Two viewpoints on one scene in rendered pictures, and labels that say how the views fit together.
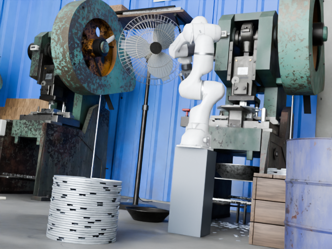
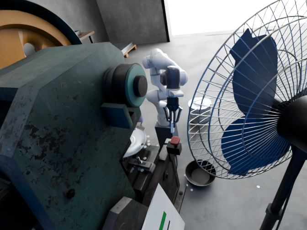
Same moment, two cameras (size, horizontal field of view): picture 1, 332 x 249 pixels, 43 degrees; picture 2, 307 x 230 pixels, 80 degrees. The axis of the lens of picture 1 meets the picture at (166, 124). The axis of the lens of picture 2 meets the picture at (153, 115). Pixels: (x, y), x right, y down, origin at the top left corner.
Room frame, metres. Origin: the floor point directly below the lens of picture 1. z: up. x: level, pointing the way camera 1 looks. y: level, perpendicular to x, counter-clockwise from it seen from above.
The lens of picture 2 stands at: (3.74, -0.18, 1.69)
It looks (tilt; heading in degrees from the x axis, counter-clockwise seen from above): 38 degrees down; 184
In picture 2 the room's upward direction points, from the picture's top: 14 degrees counter-clockwise
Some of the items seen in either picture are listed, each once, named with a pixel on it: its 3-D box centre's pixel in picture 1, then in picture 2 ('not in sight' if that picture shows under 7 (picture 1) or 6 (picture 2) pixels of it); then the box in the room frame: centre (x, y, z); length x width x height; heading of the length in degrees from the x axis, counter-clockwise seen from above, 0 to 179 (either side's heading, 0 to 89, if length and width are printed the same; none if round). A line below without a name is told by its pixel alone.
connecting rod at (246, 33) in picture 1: (248, 46); not in sight; (2.92, -0.54, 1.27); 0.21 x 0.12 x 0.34; 153
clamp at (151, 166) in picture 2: (220, 115); (140, 162); (2.99, -0.38, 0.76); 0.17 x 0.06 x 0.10; 63
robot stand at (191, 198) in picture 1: (192, 190); (168, 136); (2.28, -0.18, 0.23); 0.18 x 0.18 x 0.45; 67
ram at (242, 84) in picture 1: (244, 76); not in sight; (2.88, -0.52, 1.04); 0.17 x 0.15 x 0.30; 153
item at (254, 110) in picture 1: (237, 109); (126, 141); (2.80, -0.48, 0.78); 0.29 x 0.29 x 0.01
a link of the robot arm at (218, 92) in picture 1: (207, 102); (156, 101); (2.28, -0.22, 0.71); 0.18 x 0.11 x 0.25; 82
